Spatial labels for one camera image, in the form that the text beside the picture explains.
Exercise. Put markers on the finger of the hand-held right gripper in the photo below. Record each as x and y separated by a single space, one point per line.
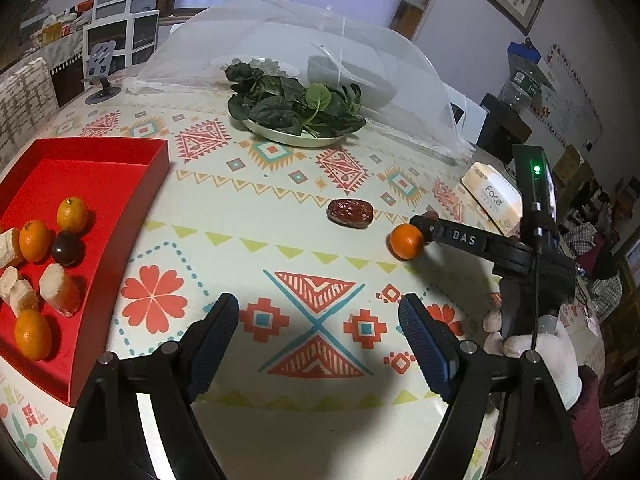
457 239

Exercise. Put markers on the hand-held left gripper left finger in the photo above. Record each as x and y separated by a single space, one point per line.
215 345

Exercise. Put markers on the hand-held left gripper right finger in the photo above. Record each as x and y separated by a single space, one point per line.
430 355

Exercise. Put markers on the round orange mandarin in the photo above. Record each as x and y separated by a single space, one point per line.
404 242

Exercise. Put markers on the large wrinkled red date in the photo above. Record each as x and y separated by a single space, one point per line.
350 211

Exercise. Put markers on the dark plum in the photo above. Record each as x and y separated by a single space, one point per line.
66 249

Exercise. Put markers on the small orange kumquat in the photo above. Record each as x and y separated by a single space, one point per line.
72 215

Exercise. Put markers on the red box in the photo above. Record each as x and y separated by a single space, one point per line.
100 180

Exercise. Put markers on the person's right forearm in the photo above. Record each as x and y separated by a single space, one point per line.
590 425

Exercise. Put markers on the person's right hand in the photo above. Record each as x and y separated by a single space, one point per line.
557 360

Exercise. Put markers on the tissue pack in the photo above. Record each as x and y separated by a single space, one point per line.
487 190

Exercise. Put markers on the plaid cloth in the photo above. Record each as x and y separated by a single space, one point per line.
607 285

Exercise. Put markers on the cardboard boxes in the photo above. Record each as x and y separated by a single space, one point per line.
567 165

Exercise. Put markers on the black water dispenser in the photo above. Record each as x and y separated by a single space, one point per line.
500 125

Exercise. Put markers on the white appliance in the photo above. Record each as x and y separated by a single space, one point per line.
472 117

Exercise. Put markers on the clear water bottle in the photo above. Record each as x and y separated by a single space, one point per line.
520 85

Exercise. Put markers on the cream oval plate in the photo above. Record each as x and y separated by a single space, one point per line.
280 136

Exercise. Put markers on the short sugarcane piece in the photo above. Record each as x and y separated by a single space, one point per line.
6 282

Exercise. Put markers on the white bowl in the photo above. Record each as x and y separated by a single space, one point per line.
322 67

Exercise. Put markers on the green spinach leaves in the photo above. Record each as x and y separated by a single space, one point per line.
280 105

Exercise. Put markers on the white mesh food cover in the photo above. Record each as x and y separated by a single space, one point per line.
300 25

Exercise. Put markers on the grey phone stand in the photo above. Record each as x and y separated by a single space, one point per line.
102 55

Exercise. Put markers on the chair with patterned cover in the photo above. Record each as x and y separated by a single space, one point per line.
25 95

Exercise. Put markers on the white plastic drawer unit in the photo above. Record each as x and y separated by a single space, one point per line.
125 35

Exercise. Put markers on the wall poster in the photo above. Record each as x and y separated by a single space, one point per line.
570 100

